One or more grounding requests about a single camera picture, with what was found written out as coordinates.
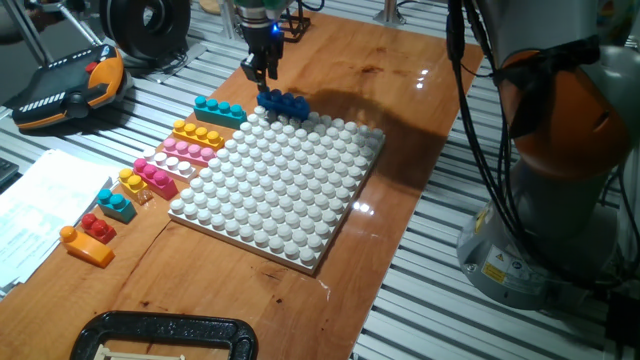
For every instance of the orange sloped one-stud block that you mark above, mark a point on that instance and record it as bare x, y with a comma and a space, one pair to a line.
87, 249

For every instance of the teal four-stud block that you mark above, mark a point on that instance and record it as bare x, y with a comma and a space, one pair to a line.
220, 115

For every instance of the white flat four-stud block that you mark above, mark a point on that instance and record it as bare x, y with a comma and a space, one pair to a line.
169, 166

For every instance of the pink flat four-stud block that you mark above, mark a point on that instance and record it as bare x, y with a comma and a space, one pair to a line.
189, 153

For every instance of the white studded baseplate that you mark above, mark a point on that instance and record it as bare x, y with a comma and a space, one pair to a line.
275, 195

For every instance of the red two-stud block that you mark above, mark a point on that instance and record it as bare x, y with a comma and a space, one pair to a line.
98, 230

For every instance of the orange black teach pendant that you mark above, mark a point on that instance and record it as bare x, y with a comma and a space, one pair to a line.
70, 87

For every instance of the teal two-stud block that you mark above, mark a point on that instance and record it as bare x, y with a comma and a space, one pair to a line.
116, 207

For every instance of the magenta three-stud block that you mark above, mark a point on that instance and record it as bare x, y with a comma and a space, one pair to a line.
156, 181

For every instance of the stack of white papers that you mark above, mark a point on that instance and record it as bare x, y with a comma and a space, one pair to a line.
45, 210

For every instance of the black metal C-clamp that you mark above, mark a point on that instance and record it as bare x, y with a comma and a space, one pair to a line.
165, 325

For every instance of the yellow flat four-stud block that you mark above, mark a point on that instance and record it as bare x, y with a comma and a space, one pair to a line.
197, 136

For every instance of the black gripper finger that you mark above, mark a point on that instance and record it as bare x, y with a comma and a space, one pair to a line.
272, 65
252, 70

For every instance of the green gripper mount adapter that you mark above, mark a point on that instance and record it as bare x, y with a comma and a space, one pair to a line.
260, 3

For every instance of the yellow two-stud block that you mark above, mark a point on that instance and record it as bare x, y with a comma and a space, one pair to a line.
134, 186

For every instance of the blue four-stud block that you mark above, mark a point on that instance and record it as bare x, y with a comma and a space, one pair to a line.
285, 105

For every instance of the varnished wooden board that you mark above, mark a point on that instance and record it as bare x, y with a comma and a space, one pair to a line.
350, 65

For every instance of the metal post foot bracket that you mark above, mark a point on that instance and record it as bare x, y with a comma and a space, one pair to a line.
389, 15

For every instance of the black filament spool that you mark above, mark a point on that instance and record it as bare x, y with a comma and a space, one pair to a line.
145, 25

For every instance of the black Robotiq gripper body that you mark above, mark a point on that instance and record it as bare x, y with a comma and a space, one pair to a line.
262, 37

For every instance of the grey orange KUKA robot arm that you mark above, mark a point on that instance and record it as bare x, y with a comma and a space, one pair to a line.
565, 125

